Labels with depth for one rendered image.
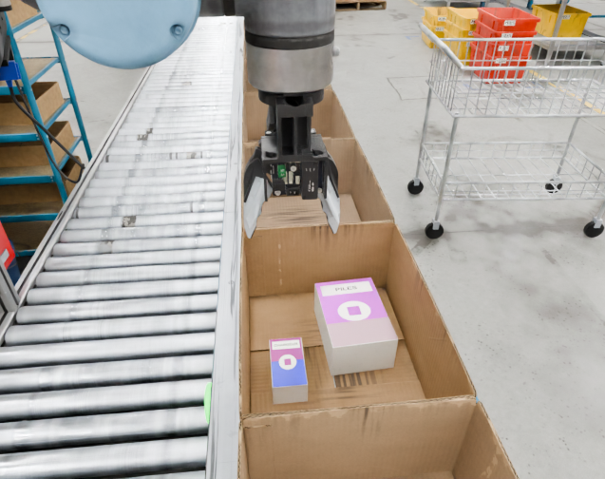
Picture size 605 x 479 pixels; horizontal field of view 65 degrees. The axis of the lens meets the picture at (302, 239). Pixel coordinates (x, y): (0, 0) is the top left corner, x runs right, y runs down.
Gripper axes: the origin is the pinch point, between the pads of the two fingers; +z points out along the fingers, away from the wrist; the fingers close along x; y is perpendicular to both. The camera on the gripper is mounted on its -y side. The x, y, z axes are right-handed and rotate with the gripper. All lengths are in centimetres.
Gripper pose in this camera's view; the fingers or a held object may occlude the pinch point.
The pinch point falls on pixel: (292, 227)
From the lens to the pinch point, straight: 63.9
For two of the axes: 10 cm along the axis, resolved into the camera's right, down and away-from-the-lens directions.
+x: 10.0, -0.6, 0.8
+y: 1.0, 5.8, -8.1
